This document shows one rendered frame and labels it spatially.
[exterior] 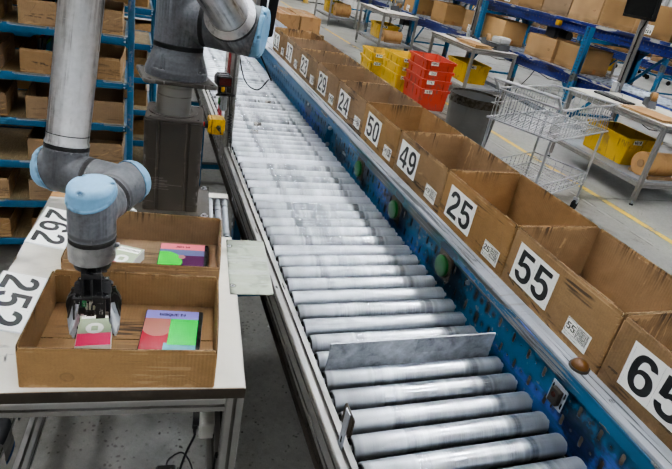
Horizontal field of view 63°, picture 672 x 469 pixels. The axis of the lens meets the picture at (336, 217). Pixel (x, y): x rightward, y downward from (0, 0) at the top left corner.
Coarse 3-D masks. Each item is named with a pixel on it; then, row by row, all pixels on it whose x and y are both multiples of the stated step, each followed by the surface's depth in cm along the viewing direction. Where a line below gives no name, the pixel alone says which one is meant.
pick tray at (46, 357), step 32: (64, 288) 131; (128, 288) 135; (160, 288) 136; (192, 288) 138; (32, 320) 115; (64, 320) 127; (128, 320) 131; (32, 352) 106; (64, 352) 107; (96, 352) 108; (128, 352) 110; (160, 352) 111; (192, 352) 113; (32, 384) 109; (64, 384) 111; (96, 384) 112; (128, 384) 114; (160, 384) 115; (192, 384) 117
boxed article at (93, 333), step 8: (80, 320) 123; (88, 320) 124; (96, 320) 124; (104, 320) 125; (80, 328) 121; (88, 328) 121; (96, 328) 122; (104, 328) 122; (80, 336) 118; (88, 336) 119; (96, 336) 119; (104, 336) 120; (80, 344) 116; (88, 344) 116; (96, 344) 117; (104, 344) 117
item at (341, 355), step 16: (432, 336) 138; (448, 336) 140; (464, 336) 141; (480, 336) 143; (336, 352) 130; (352, 352) 132; (368, 352) 134; (384, 352) 135; (400, 352) 137; (416, 352) 139; (432, 352) 141; (448, 352) 142; (464, 352) 144; (480, 352) 146; (336, 368) 133
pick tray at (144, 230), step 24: (144, 216) 162; (168, 216) 163; (192, 216) 164; (120, 240) 162; (144, 240) 165; (168, 240) 166; (192, 240) 168; (216, 240) 169; (72, 264) 134; (120, 264) 136; (144, 264) 138; (216, 264) 160
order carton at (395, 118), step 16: (368, 112) 246; (384, 112) 253; (400, 112) 256; (416, 112) 258; (384, 128) 230; (400, 128) 259; (416, 128) 262; (432, 128) 250; (448, 128) 237; (368, 144) 246; (384, 160) 230
